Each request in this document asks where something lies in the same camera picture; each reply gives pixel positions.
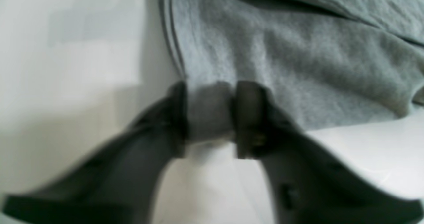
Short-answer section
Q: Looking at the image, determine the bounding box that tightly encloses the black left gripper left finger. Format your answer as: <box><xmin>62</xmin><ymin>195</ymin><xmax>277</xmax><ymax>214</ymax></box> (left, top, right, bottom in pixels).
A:
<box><xmin>3</xmin><ymin>82</ymin><xmax>187</xmax><ymax>224</ymax></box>

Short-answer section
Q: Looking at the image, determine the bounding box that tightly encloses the grey t-shirt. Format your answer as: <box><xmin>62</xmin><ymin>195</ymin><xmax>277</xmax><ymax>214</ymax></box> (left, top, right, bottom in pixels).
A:
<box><xmin>159</xmin><ymin>0</ymin><xmax>424</xmax><ymax>140</ymax></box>

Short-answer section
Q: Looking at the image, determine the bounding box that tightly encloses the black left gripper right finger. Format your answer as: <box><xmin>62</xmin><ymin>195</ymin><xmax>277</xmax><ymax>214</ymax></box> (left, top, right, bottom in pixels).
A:
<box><xmin>234</xmin><ymin>81</ymin><xmax>423</xmax><ymax>224</ymax></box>

